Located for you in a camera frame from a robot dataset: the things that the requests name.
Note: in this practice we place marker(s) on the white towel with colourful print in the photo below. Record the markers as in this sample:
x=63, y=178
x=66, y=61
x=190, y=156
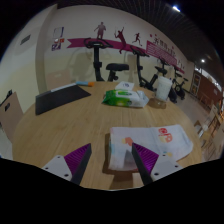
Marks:
x=146, y=136

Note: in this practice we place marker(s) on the black laptop sleeve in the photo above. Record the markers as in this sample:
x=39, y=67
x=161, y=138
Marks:
x=60, y=98

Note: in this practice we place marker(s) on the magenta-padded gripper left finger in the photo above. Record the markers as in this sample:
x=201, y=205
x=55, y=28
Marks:
x=60, y=166

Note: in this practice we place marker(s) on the black exercise bike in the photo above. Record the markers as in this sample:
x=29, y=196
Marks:
x=174, y=91
x=141, y=71
x=181, y=88
x=97, y=60

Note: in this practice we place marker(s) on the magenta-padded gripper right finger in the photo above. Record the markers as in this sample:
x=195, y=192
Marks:
x=163, y=166

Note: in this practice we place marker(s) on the light wooden chair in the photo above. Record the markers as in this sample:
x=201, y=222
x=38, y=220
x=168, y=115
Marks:
x=10, y=115

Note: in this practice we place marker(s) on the round ceiling light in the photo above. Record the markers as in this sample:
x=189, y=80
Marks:
x=176, y=8
x=202, y=61

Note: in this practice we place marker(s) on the brown round saucer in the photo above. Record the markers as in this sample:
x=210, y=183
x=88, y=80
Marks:
x=156, y=103

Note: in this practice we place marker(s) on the grey wall sign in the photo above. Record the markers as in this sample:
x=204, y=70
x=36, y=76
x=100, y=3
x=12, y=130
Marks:
x=25, y=39

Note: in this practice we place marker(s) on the wall posters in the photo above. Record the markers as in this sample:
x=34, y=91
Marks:
x=57, y=38

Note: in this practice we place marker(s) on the green wet wipes pack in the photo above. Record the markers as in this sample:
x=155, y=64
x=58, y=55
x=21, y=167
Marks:
x=123, y=98

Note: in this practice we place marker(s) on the blue and orange marker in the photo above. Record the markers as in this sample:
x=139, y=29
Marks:
x=85, y=83

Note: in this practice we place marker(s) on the small white box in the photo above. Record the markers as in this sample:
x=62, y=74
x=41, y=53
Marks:
x=124, y=86

